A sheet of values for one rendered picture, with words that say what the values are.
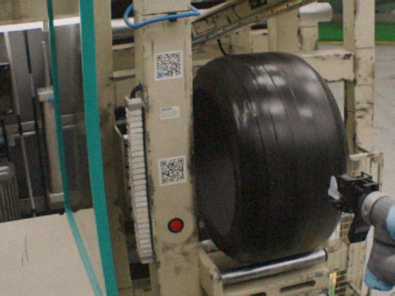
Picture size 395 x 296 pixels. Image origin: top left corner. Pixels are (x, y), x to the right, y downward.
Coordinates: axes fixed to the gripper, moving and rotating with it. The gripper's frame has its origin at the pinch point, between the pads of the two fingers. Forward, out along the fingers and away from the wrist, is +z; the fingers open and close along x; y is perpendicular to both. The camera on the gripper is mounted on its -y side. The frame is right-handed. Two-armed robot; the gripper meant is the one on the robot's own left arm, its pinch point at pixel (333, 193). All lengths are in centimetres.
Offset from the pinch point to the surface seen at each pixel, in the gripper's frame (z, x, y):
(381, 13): 869, -573, -3
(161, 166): 29.3, 34.7, 5.1
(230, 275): 26.0, 19.3, -27.8
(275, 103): 15.1, 7.7, 20.6
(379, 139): 337, -223, -82
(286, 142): 10.0, 7.7, 11.5
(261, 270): 25.8, 10.1, -28.3
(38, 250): -13, 73, 3
